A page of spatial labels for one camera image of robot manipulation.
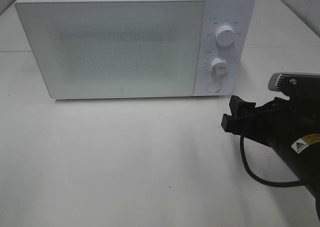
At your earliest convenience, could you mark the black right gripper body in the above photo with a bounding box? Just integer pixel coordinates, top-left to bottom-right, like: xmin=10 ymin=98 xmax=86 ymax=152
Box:
xmin=246 ymin=97 xmax=320 ymax=147

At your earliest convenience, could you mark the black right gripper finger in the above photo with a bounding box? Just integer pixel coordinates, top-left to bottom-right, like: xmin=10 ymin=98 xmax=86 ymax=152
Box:
xmin=229 ymin=95 xmax=256 ymax=118
xmin=221 ymin=114 xmax=250 ymax=136

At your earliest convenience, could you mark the white round door button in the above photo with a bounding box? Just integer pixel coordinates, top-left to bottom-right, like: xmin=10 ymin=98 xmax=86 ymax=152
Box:
xmin=206 ymin=80 xmax=222 ymax=93

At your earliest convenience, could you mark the white microwave door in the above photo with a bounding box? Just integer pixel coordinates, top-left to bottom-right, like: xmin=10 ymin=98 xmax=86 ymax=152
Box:
xmin=16 ymin=1 xmax=204 ymax=99

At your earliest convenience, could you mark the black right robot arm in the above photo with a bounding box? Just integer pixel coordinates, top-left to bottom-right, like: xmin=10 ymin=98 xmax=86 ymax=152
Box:
xmin=221 ymin=95 xmax=320 ymax=212

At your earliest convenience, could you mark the white lower timer knob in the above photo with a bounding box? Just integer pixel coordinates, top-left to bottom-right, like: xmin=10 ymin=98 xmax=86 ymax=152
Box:
xmin=209 ymin=57 xmax=228 ymax=76

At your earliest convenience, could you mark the white upper power knob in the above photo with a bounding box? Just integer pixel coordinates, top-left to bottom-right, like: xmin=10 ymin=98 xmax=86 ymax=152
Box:
xmin=214 ymin=23 xmax=236 ymax=47

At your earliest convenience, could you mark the white microwave oven body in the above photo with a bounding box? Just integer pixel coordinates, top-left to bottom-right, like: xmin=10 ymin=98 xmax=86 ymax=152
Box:
xmin=15 ymin=0 xmax=255 ymax=99

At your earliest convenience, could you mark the black camera cable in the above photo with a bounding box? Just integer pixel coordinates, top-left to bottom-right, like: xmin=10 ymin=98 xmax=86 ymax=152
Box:
xmin=239 ymin=133 xmax=320 ymax=188

